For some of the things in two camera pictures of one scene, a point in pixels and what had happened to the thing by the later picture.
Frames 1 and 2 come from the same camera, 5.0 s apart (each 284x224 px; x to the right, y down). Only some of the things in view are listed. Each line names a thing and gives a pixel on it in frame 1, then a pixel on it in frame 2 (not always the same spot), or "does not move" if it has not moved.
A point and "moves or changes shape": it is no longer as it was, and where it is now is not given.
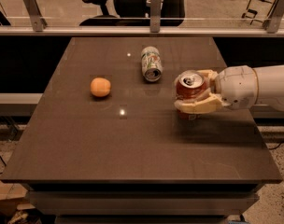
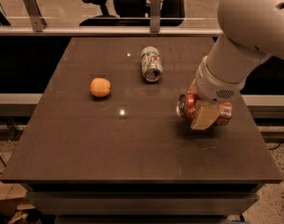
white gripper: [237, 86] -> [214, 85]
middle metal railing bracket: [155, 10] does not move
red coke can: [190, 82] moves or changes shape
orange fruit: [100, 87] does not move
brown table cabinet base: [143, 203] does not move
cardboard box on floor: [7, 197] does not move
